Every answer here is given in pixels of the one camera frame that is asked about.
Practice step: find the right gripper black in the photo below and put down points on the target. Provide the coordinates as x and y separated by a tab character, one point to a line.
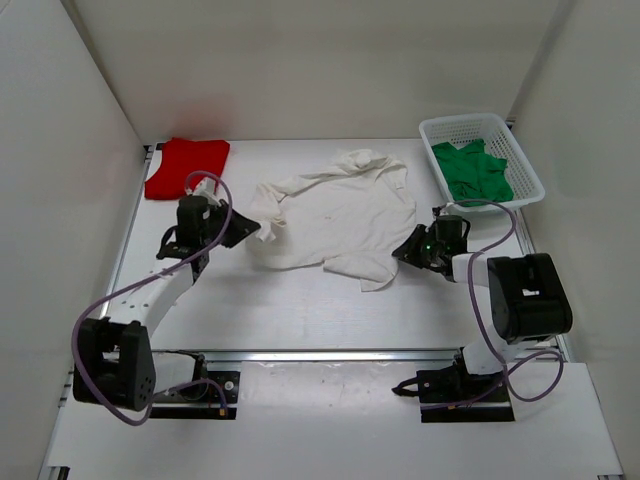
410	251

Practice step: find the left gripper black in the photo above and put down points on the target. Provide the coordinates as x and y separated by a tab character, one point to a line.
241	228

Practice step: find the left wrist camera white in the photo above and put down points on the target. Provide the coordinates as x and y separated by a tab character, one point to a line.
205	188

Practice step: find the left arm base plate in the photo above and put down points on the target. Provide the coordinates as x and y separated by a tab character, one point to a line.
210	395

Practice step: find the white plastic basket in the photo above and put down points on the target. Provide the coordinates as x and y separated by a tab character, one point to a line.
460	130

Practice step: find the red t shirt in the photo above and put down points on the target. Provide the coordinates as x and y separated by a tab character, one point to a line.
180	158

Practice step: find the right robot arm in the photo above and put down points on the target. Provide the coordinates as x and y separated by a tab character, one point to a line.
528	306

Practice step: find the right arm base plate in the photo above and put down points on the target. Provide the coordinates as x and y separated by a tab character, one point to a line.
453	395

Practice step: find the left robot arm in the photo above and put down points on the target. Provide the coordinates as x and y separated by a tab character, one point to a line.
114	361

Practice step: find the green t shirt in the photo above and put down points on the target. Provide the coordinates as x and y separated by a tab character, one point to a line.
472	175

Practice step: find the white t shirt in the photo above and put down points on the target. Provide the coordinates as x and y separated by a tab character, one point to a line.
347	218

